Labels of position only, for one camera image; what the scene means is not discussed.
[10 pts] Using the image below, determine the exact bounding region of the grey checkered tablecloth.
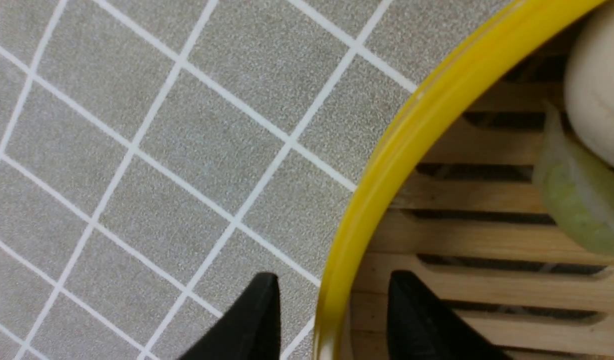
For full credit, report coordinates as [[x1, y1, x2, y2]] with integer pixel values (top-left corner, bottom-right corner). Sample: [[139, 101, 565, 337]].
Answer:
[[0, 0, 506, 360]]

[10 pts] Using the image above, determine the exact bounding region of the yellow rimmed bamboo steamer basket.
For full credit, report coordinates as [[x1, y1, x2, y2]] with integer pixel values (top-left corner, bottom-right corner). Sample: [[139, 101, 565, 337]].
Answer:
[[313, 0, 614, 360]]

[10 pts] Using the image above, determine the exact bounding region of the pale green dumpling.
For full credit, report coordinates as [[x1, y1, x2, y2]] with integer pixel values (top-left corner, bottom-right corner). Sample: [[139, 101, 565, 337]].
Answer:
[[532, 101, 614, 257]]

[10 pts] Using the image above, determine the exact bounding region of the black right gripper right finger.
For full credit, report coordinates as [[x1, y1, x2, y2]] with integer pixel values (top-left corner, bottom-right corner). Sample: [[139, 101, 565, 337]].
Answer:
[[387, 270, 510, 360]]

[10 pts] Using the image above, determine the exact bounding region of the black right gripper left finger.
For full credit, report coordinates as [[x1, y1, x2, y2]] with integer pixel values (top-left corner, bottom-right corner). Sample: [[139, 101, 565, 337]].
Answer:
[[180, 272, 281, 360]]

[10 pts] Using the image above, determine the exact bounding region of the white steamed bun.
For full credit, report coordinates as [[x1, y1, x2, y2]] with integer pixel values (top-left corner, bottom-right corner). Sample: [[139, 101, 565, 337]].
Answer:
[[564, 0, 614, 167]]

